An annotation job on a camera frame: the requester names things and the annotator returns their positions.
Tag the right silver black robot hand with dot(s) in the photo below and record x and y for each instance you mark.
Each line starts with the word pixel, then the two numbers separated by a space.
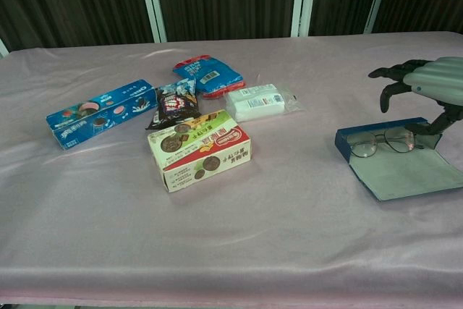
pixel 441 77

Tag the long blue cookie pack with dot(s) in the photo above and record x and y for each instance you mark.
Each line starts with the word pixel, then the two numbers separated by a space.
pixel 94 115

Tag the pink tablecloth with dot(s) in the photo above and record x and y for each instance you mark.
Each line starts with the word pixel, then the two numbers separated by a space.
pixel 231 233

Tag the blue red snack bag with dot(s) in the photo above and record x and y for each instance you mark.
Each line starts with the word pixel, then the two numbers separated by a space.
pixel 210 75

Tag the thin metal frame eyeglasses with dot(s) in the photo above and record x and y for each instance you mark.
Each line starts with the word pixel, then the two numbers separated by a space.
pixel 361 149

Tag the white tissue pack in plastic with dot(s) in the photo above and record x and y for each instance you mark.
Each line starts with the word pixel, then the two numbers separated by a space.
pixel 255 102

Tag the green white biscuit box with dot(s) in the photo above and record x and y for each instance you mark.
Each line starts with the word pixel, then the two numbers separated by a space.
pixel 199 150

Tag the black snack bag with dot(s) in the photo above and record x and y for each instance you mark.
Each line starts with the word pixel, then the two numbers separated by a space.
pixel 175 108

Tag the blue glasses case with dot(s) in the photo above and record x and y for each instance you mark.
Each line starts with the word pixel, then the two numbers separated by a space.
pixel 405 175

